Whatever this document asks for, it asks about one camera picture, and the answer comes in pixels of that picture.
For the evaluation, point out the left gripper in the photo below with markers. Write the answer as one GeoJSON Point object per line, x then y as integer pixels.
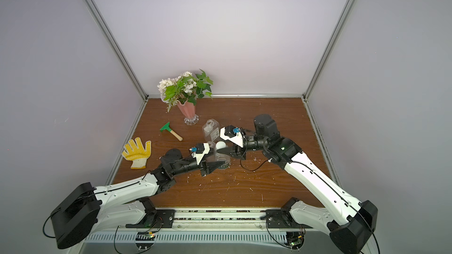
{"type": "Point", "coordinates": [203, 169]}

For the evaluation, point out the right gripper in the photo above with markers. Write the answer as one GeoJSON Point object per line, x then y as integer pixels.
{"type": "Point", "coordinates": [234, 147]}

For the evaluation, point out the white cap small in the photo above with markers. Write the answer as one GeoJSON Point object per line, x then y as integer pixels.
{"type": "Point", "coordinates": [220, 145]}

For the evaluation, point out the round clear bottle front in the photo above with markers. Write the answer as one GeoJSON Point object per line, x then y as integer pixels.
{"type": "Point", "coordinates": [223, 159]}

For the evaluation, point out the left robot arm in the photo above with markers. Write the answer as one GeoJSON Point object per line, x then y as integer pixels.
{"type": "Point", "coordinates": [89, 209]}

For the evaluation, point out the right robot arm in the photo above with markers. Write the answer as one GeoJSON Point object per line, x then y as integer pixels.
{"type": "Point", "coordinates": [349, 222]}

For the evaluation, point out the square clear bottle with label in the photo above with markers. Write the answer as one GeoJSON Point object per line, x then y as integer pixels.
{"type": "Point", "coordinates": [211, 131]}

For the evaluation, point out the pink vase with flowers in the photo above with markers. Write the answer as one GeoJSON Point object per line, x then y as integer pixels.
{"type": "Point", "coordinates": [184, 91]}

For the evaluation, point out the yellow work glove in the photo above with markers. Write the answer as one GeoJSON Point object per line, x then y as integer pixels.
{"type": "Point", "coordinates": [137, 152]}

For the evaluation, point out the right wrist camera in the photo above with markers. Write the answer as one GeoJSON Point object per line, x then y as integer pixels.
{"type": "Point", "coordinates": [232, 134]}

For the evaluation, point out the green scraper wooden handle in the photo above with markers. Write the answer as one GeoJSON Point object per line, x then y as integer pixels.
{"type": "Point", "coordinates": [167, 128]}

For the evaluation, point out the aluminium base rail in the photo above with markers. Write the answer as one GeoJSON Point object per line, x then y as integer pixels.
{"type": "Point", "coordinates": [221, 226]}

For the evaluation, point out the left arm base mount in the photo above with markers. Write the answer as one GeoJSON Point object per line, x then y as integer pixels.
{"type": "Point", "coordinates": [159, 218]}

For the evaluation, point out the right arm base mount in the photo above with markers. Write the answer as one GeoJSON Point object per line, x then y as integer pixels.
{"type": "Point", "coordinates": [277, 218]}

